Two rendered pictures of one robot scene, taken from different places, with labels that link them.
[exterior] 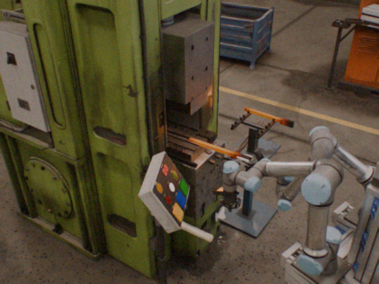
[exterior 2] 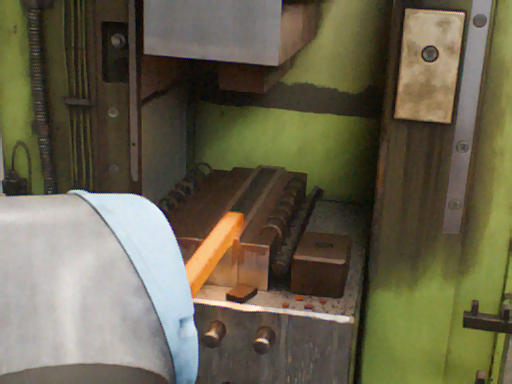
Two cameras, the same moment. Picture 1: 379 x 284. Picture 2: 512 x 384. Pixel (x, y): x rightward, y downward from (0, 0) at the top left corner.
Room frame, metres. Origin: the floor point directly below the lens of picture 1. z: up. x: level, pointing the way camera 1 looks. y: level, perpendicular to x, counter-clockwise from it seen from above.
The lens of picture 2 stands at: (1.85, -1.12, 1.44)
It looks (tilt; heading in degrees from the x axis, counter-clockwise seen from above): 19 degrees down; 62
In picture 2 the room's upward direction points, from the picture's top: 4 degrees clockwise
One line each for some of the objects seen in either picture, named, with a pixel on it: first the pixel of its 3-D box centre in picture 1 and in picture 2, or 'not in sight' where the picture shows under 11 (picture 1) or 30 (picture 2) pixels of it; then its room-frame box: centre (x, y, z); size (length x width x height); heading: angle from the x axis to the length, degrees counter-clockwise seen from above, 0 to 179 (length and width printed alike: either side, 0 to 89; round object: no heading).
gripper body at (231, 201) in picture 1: (230, 197); not in sight; (1.61, -0.20, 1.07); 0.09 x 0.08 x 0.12; 41
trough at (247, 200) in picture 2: (174, 135); (250, 199); (2.35, 0.10, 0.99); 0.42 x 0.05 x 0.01; 57
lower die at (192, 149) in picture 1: (173, 141); (236, 216); (2.33, 0.12, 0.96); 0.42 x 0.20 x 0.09; 57
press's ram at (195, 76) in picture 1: (173, 54); not in sight; (2.36, 0.09, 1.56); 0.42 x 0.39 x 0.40; 57
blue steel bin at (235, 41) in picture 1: (228, 31); not in sight; (6.29, -0.60, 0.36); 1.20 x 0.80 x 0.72; 62
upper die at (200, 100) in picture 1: (171, 93); (243, 15); (2.33, 0.12, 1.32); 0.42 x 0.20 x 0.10; 57
